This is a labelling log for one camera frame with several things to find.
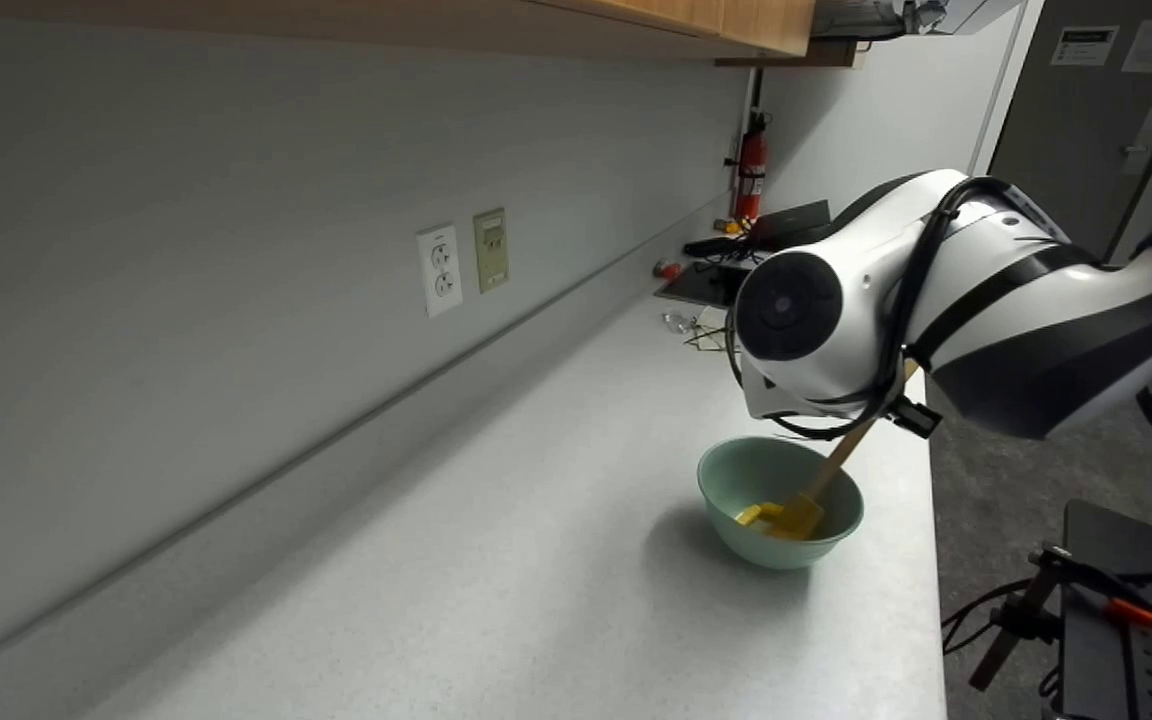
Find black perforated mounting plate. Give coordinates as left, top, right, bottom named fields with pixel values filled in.
left=1061, top=503, right=1152, bottom=720

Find beige wall switch plate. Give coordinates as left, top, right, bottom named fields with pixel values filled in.
left=473, top=209, right=507, bottom=292

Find wooden upper cabinet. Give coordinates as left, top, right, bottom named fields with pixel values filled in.
left=0, top=0, right=856, bottom=70

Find yellow food pieces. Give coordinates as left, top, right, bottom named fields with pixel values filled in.
left=737, top=501, right=823, bottom=541

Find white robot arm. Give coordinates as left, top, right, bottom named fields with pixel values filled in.
left=725, top=168, right=1152, bottom=440

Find wooden spatula with yellow blade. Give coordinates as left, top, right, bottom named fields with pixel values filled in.
left=730, top=356, right=922, bottom=546

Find crumpled beige cloth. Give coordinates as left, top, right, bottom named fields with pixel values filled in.
left=660, top=309, right=729, bottom=354

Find grey door with papers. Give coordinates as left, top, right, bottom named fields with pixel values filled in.
left=993, top=0, right=1152, bottom=261

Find mint green bowl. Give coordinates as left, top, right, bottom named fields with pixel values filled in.
left=697, top=437, right=864, bottom=574

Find red fire extinguisher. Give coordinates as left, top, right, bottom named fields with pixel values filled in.
left=729, top=70, right=767, bottom=234

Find white wall power outlet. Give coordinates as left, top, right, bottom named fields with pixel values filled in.
left=417, top=226, right=463, bottom=315

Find orange handled black clamp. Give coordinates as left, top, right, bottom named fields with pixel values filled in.
left=967, top=546, right=1152, bottom=692

